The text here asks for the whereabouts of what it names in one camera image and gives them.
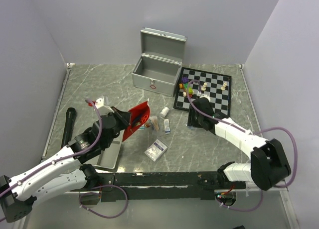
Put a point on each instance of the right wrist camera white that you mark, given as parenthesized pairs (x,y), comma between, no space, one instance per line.
(203,95)

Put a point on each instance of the white chess piece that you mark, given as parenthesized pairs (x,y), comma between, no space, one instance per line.
(223,88)
(203,87)

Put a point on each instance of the white bandage roll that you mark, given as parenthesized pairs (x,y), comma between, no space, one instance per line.
(164,112)

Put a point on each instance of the grey plastic divided tray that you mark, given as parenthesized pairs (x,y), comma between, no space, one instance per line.
(108,158)

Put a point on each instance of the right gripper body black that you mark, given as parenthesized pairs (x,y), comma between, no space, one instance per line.
(194,119)

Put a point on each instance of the white chess piece left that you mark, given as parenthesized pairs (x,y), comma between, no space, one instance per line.
(203,87)

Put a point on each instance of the white chess piece right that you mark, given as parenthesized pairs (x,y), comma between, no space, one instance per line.
(223,88)

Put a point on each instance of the orange handled small scissors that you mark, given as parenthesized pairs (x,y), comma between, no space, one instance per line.
(144,118)

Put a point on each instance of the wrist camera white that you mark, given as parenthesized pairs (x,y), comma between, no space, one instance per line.
(203,95)
(101,104)

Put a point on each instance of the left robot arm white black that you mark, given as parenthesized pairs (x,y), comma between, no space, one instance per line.
(66,170)

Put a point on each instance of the red first aid pouch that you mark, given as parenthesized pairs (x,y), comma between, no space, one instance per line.
(136,113)

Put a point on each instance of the colourful toy brick car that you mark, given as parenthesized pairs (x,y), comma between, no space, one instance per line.
(186,89)

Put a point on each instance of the small blue white packet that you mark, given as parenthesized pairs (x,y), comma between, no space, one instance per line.
(166,126)

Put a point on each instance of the bag of cotton swabs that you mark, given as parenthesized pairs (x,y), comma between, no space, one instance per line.
(154,122)

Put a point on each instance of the black marker orange cap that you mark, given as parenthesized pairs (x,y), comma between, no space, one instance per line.
(69,124)

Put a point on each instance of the black white chessboard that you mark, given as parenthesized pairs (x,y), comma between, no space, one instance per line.
(221,100)

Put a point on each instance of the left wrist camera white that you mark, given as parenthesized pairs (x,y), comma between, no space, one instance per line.
(101,104)

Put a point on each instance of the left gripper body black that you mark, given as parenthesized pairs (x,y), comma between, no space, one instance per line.
(120,125)

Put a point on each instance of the silver metal medicine case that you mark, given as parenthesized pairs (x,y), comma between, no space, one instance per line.
(160,63)

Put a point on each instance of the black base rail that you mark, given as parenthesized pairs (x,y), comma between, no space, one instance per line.
(169,185)

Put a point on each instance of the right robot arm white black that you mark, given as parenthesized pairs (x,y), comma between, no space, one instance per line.
(268,163)

